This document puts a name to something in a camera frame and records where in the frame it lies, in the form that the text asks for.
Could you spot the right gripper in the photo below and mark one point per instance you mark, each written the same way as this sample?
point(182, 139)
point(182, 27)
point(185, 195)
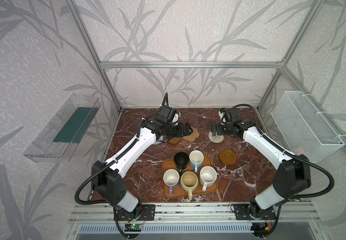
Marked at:
point(216, 129)

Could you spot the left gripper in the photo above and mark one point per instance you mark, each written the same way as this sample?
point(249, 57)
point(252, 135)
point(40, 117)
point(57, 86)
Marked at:
point(183, 130)

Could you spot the small round wooden coaster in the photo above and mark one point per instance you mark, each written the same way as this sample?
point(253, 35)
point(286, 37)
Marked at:
point(175, 141)

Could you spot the woven round coaster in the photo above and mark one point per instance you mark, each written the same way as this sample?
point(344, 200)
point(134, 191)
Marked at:
point(215, 139)

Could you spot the cork flower coaster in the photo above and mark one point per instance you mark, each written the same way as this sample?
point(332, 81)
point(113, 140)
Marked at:
point(193, 136)

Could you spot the large round wooden coaster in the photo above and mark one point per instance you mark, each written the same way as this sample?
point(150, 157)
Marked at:
point(228, 157)

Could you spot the black mug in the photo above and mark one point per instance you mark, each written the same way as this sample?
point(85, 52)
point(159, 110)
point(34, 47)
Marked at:
point(181, 161)

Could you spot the grey round coaster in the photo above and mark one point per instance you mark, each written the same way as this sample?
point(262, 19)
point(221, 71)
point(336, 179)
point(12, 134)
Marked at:
point(157, 142)

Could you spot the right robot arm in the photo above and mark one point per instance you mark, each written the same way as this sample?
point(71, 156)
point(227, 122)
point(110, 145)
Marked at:
point(293, 174)

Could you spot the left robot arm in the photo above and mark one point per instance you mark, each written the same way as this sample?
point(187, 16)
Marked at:
point(107, 177)

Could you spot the light blue mug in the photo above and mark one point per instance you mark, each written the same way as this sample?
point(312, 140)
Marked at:
point(196, 159)

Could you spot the purple mug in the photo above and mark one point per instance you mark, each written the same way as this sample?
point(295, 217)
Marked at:
point(171, 179)

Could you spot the orange plastic tray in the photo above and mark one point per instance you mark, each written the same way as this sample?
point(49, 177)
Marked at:
point(179, 192)

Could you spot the white speckled mug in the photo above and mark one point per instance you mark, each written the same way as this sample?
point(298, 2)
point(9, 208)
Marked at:
point(208, 176)

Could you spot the beige glazed mug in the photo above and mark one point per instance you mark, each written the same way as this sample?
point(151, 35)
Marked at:
point(189, 182)

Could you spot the pink object in basket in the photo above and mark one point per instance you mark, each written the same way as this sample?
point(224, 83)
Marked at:
point(299, 151)

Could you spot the green lit circuit board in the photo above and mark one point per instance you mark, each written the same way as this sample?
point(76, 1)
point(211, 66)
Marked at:
point(133, 227)

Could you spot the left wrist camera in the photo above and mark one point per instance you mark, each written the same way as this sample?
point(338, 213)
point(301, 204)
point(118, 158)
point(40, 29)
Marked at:
point(169, 115)

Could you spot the white wire mesh basket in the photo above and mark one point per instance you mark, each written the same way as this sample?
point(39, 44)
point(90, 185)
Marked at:
point(303, 125)

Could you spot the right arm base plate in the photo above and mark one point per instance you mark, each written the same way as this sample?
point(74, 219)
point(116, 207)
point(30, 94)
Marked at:
point(242, 212)

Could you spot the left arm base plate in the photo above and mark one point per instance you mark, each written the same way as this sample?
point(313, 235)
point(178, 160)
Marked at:
point(142, 212)

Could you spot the aluminium front rail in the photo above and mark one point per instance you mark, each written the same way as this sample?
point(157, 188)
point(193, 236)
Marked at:
point(192, 213)

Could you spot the right wired circuit board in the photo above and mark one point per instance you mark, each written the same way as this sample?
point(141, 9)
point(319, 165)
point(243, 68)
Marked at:
point(260, 229)

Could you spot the clear plastic wall bin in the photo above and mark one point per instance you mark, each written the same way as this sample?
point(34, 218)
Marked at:
point(60, 138)

